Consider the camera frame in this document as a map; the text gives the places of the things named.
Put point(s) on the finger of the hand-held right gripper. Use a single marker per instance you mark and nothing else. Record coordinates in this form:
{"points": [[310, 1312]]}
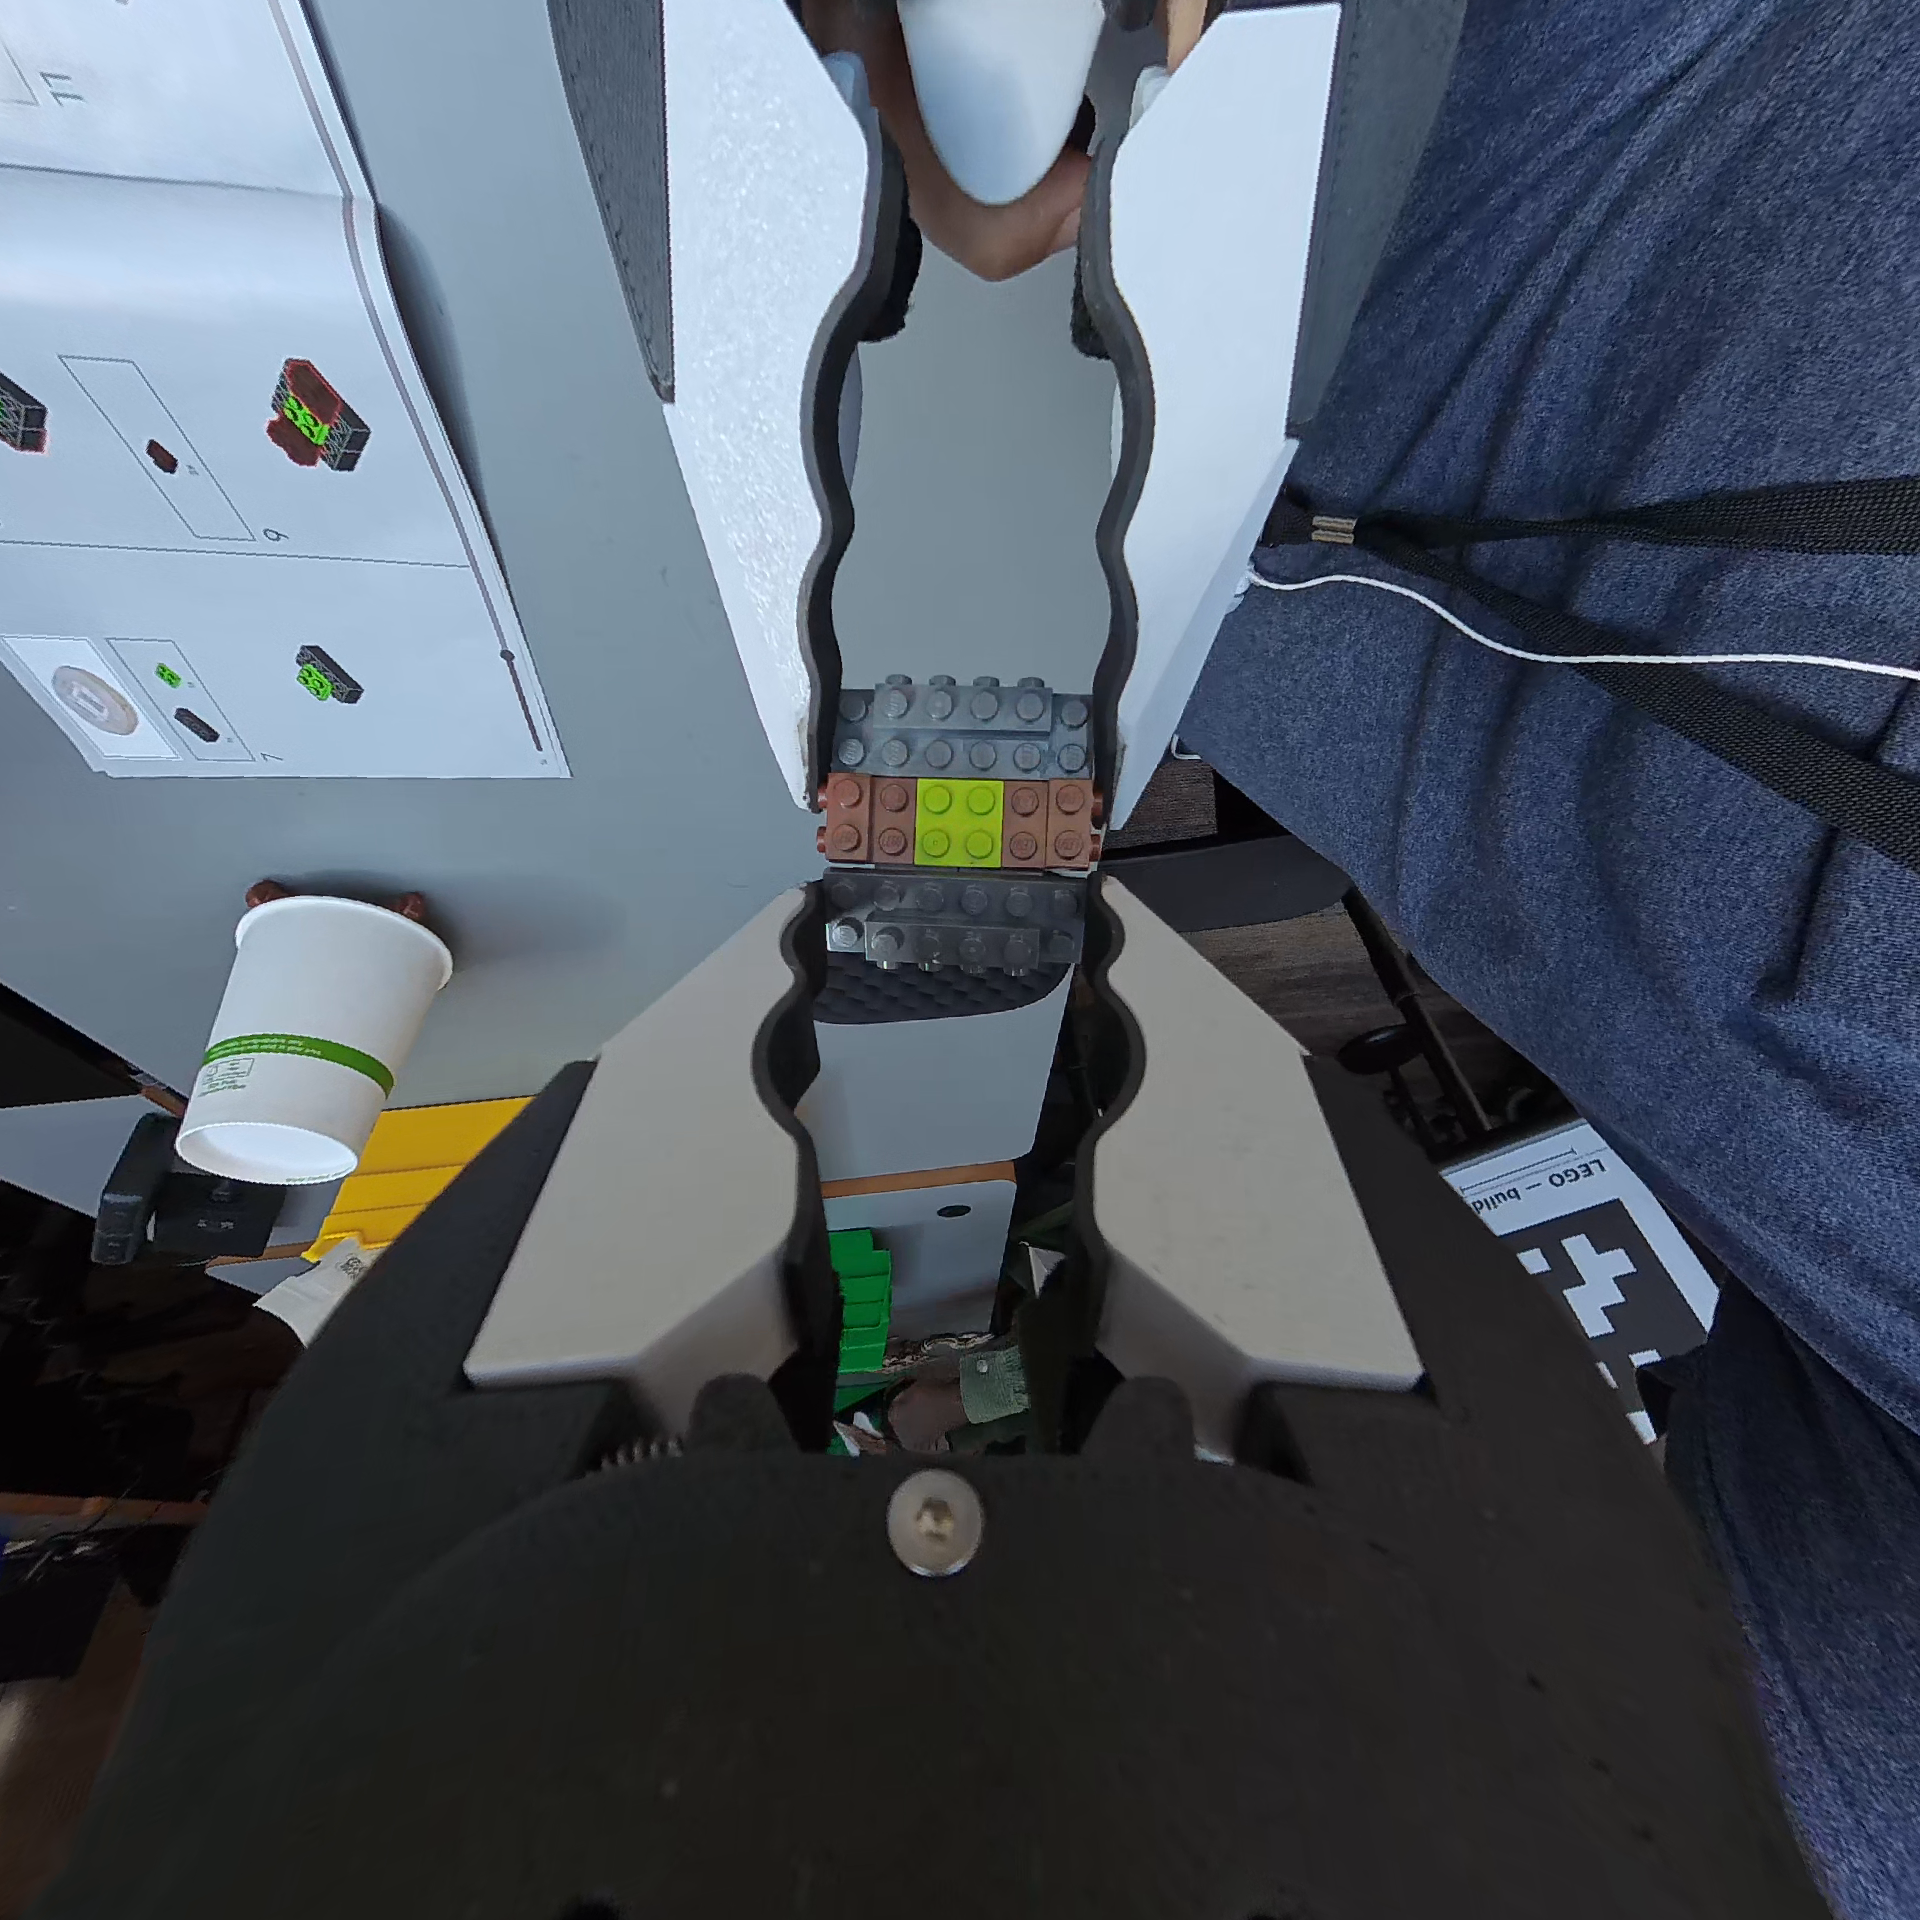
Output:
{"points": [[1215, 300], [751, 300]]}

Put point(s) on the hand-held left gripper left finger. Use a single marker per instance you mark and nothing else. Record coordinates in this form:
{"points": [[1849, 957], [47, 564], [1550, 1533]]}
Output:
{"points": [[645, 1201]]}

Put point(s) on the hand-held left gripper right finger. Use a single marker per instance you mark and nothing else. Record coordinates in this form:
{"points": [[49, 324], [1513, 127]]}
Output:
{"points": [[1244, 1201]]}

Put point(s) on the dark grey toy brick plate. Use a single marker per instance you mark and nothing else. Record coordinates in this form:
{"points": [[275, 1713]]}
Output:
{"points": [[975, 944]]}

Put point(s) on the brown green grey brick assembly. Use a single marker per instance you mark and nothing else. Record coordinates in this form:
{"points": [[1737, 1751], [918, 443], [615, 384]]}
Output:
{"points": [[961, 820]]}

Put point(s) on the person's right hand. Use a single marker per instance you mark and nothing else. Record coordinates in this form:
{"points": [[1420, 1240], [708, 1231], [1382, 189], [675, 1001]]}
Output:
{"points": [[997, 240]]}

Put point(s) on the large yellow storage bin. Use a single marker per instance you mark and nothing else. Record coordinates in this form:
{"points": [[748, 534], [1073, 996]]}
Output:
{"points": [[435, 1172]]}

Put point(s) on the green storage bin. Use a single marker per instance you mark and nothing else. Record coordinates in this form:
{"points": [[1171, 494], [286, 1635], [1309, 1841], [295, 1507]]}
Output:
{"points": [[858, 1307]]}

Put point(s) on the white card with black marker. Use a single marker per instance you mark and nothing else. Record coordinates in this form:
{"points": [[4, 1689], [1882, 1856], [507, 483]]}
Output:
{"points": [[1590, 1245]]}

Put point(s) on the white paper cup green band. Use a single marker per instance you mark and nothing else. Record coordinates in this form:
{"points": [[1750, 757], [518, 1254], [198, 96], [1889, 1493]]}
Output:
{"points": [[300, 1021]]}

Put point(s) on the brick building instruction booklet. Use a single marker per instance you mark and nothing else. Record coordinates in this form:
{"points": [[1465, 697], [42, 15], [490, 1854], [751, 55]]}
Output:
{"points": [[226, 300]]}

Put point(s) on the person in blue shirt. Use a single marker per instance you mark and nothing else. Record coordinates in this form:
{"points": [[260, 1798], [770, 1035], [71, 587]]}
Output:
{"points": [[1652, 300]]}

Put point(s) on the small black device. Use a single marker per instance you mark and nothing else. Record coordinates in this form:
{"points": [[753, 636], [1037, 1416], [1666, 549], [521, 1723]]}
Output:
{"points": [[166, 1201]]}

